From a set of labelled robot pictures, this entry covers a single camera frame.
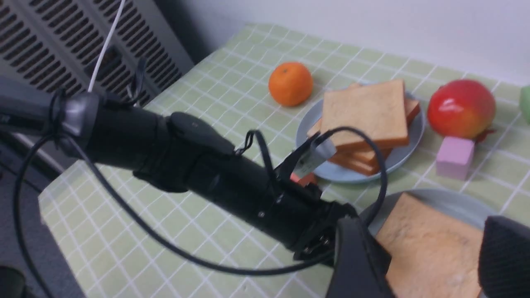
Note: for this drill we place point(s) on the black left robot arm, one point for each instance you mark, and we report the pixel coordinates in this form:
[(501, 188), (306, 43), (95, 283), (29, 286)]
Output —
[(181, 153)]

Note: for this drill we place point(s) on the salmon red cube block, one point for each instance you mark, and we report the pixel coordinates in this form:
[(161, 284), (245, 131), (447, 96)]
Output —
[(305, 180)]

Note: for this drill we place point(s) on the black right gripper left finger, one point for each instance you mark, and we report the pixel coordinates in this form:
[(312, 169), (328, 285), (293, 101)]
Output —
[(360, 263)]

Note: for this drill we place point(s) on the green checkered tablecloth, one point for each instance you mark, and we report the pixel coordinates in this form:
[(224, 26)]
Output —
[(112, 258)]

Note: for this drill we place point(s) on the red tomato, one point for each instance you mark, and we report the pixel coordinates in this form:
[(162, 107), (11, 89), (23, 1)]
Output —
[(462, 108)]

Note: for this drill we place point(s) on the teal empty plate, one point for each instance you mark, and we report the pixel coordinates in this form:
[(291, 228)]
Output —
[(458, 206)]

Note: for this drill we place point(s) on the green cube block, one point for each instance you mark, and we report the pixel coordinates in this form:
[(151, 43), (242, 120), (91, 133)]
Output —
[(524, 103)]

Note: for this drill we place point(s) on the toast slice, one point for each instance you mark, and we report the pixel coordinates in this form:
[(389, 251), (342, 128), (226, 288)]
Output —
[(354, 165), (378, 110), (433, 254), (412, 109)]

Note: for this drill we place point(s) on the pink cube block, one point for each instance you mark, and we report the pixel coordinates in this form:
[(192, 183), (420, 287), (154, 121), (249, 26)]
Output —
[(454, 157)]

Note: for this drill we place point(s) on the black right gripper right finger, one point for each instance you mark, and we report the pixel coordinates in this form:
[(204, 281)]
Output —
[(504, 259)]

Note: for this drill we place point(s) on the orange mandarin fruit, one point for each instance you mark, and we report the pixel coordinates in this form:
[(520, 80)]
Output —
[(290, 84)]

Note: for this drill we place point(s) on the grey ribbed radiator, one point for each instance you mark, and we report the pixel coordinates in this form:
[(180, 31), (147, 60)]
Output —
[(56, 43)]

